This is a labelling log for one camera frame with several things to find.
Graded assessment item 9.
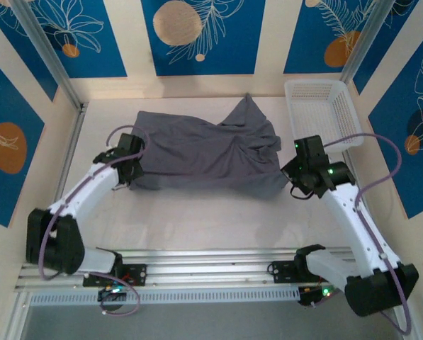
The grey t-shirt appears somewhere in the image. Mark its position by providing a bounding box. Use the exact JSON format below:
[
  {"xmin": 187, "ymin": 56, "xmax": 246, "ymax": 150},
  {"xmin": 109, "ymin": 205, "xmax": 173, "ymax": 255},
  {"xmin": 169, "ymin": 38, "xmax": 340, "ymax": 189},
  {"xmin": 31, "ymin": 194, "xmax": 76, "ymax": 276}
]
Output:
[{"xmin": 128, "ymin": 92, "xmax": 289, "ymax": 200}]

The white plastic mesh basket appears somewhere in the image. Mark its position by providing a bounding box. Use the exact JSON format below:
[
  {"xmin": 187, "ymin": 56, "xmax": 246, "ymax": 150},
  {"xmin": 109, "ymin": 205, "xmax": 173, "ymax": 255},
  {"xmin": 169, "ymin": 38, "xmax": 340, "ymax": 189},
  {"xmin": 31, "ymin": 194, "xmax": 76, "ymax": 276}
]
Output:
[{"xmin": 284, "ymin": 79, "xmax": 365, "ymax": 154}]

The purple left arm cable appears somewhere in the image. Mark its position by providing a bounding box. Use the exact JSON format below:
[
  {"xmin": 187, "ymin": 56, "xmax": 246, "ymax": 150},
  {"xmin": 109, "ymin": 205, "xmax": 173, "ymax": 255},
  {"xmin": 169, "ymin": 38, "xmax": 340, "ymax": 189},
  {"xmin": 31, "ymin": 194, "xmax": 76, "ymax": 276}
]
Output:
[{"xmin": 37, "ymin": 124, "xmax": 151, "ymax": 317}]

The thin black right gripper cable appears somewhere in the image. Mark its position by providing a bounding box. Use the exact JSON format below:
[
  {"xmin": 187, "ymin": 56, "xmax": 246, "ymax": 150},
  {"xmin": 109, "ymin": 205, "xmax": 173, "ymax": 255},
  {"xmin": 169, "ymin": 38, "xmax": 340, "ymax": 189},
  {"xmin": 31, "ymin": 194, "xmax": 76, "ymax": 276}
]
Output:
[{"xmin": 288, "ymin": 181, "xmax": 317, "ymax": 200}]

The aluminium table edge rail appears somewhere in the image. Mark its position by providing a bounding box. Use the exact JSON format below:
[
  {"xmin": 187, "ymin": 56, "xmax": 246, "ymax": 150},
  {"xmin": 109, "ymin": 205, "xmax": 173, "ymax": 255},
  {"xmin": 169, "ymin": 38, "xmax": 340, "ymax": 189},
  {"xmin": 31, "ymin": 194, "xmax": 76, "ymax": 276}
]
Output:
[
  {"xmin": 341, "ymin": 150, "xmax": 378, "ymax": 227},
  {"xmin": 49, "ymin": 101, "xmax": 89, "ymax": 213}
]

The aluminium frame post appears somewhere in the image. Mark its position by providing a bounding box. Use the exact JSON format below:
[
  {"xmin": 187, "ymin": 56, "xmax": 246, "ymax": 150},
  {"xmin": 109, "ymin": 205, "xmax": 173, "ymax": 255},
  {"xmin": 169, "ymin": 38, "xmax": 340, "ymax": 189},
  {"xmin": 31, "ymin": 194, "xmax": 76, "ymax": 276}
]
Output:
[
  {"xmin": 339, "ymin": 0, "xmax": 392, "ymax": 85},
  {"xmin": 11, "ymin": 0, "xmax": 84, "ymax": 110}
]

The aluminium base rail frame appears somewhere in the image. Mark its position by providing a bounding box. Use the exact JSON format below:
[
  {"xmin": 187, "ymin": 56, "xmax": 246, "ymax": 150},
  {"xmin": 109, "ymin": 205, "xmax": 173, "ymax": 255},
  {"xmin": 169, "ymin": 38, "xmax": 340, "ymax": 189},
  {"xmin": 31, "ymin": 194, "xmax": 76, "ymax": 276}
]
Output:
[{"xmin": 14, "ymin": 247, "xmax": 410, "ymax": 292}]

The white slotted cable duct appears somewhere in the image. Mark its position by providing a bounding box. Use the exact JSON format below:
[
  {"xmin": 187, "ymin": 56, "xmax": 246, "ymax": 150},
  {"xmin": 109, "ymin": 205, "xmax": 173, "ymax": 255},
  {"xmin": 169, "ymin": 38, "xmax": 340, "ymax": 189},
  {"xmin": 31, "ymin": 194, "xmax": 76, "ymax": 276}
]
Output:
[{"xmin": 28, "ymin": 285, "xmax": 301, "ymax": 307}]

